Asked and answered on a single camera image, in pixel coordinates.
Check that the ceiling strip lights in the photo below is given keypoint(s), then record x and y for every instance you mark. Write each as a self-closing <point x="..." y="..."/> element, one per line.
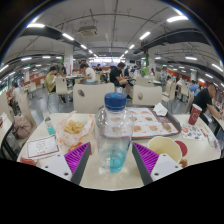
<point x="176" y="18"/>

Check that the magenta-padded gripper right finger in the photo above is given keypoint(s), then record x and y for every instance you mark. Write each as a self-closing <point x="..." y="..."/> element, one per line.
<point x="148" y="158"/>

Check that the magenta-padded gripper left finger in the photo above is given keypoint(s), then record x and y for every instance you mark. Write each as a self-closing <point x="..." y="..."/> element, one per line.
<point x="76" y="156"/>

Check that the ceiling air conditioner unit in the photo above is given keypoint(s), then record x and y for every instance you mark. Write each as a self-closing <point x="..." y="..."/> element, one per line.
<point x="88" y="31"/>

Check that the clear plastic packet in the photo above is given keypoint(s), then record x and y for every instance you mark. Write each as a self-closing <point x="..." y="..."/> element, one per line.
<point x="212" y="140"/>

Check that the cream paper cup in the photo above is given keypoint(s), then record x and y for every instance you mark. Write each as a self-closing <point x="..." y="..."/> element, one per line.
<point x="165" y="145"/>

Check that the small teal sanitizer bottle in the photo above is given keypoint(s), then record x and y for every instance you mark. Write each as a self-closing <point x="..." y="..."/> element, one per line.
<point x="50" y="128"/>

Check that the white crumpled napkin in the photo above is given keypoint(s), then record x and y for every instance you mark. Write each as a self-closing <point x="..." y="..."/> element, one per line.
<point x="160" y="110"/>

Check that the person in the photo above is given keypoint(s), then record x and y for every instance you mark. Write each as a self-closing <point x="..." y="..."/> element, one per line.
<point x="90" y="75"/>
<point x="16" y="93"/>
<point x="50" y="81"/>
<point x="202" y="100"/>
<point x="194" y="88"/>
<point x="116" y="76"/>

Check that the pink bag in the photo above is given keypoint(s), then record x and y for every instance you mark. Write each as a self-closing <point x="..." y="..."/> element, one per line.
<point x="22" y="127"/>

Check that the beige chairs group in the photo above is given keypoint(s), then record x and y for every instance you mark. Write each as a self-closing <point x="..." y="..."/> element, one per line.
<point x="62" y="86"/>

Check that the red paper cup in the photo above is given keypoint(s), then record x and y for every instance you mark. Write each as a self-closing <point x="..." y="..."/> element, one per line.
<point x="194" y="115"/>

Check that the beige chair with round hole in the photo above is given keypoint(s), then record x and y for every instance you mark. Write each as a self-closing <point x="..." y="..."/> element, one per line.
<point x="91" y="98"/>
<point x="150" y="96"/>

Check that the clear blue-capped water bottle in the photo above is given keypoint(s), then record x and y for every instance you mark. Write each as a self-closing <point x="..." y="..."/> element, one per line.
<point x="115" y="140"/>

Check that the brown tray with printed liner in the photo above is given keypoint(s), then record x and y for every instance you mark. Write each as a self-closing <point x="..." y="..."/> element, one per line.
<point x="151" y="126"/>

